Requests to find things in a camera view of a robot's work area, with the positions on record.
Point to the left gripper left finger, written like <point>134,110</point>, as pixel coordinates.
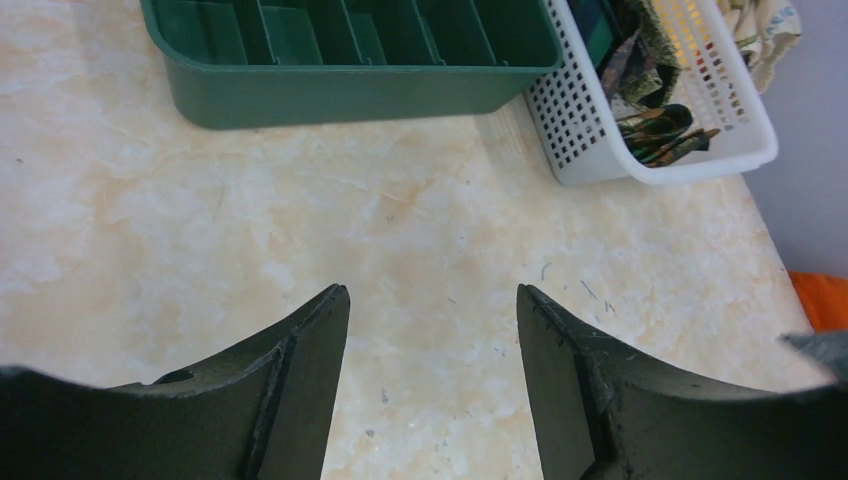
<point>260,409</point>

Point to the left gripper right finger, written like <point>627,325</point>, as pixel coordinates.
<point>602,409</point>

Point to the orange cloth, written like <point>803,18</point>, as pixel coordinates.
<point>823,298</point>

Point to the brown patterned tie in basket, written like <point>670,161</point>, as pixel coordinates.
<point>662,136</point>

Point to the white plastic basket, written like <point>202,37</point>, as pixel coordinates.
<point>577,123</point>

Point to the olive tie in basket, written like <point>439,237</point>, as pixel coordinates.
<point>642,68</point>

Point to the green divided organizer tray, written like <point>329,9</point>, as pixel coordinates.
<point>257,64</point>

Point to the teal tie in basket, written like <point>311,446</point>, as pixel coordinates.
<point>592,18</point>

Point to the cream patterned cloth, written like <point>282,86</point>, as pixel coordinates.
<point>763,31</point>

